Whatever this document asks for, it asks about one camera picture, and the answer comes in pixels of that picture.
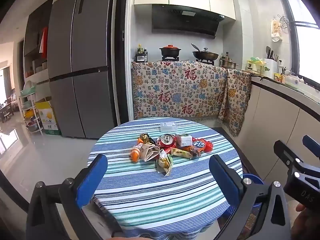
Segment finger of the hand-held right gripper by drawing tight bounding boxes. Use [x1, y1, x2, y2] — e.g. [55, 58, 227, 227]
[273, 140, 310, 180]
[302, 135, 320, 158]

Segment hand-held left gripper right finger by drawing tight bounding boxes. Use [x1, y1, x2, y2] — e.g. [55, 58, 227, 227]
[209, 154, 299, 240]

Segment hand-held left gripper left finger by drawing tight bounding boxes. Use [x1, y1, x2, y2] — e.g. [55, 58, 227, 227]
[26, 153, 121, 240]

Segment blue plastic waste basket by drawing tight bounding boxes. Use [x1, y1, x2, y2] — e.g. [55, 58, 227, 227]
[241, 173, 263, 208]

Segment red packet with blue print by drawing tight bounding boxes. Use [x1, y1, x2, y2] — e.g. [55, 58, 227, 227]
[191, 140, 213, 153]

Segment small orange bottle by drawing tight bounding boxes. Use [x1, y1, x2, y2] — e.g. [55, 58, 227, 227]
[130, 144, 143, 162]

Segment green and white milk carton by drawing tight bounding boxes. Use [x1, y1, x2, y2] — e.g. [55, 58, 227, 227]
[176, 134, 193, 147]

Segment green and yellow snack packet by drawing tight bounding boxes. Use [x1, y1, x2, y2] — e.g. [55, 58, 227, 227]
[156, 149, 174, 177]

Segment floral paper cup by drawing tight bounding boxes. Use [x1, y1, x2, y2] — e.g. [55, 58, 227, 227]
[139, 144, 160, 162]

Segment gold foil wrapper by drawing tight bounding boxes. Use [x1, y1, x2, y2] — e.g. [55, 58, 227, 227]
[139, 133, 155, 144]

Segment crushed red can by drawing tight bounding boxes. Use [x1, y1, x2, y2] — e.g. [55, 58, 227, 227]
[156, 134, 177, 148]

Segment clear plastic box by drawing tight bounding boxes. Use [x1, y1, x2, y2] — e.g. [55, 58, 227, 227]
[160, 122, 177, 133]

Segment person's right hand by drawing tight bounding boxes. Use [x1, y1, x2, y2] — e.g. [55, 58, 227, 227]
[291, 202, 320, 240]

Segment white kitchen counter cabinets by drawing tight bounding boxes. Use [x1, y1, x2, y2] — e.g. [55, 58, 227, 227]
[250, 76, 320, 180]

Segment round table with striped tablecloth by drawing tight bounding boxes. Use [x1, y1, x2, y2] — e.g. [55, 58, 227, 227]
[87, 117, 244, 240]

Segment yellow and white cardboard box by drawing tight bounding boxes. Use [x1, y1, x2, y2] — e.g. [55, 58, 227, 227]
[35, 101, 62, 136]

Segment small patterned cloth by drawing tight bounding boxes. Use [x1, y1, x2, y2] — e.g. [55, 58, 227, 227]
[217, 68, 252, 137]

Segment white knife holder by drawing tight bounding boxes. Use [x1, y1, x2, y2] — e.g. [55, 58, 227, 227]
[264, 46, 280, 79]

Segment pale yellow kitchen container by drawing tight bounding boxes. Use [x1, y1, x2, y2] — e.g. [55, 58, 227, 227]
[246, 57, 265, 77]

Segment white storage rack with bowls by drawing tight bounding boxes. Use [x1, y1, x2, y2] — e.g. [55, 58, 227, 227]
[19, 80, 43, 135]

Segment window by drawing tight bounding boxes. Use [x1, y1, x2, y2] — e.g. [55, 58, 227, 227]
[282, 0, 320, 92]

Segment large patterned cloth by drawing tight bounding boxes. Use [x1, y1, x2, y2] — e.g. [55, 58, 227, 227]
[131, 60, 228, 122]

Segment steel pot with lid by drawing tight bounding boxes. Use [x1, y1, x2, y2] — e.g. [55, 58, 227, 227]
[220, 57, 239, 69]

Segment hanging cream paper bag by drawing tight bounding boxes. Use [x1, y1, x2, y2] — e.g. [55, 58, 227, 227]
[271, 19, 283, 42]

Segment grey refrigerator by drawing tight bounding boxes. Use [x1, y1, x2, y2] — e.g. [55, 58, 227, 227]
[47, 0, 118, 139]

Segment dark wok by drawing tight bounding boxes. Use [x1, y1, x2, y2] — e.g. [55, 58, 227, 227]
[191, 43, 220, 61]

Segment condiment bottle rack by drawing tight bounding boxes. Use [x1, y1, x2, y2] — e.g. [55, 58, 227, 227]
[135, 44, 148, 63]

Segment black clay pot red lid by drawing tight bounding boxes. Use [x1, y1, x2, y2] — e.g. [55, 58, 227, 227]
[159, 44, 182, 58]

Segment black range hood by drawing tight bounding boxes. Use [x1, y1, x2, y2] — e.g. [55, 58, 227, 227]
[151, 4, 225, 40]

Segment wall shelf unit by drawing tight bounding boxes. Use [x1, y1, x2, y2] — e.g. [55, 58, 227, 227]
[22, 4, 54, 85]

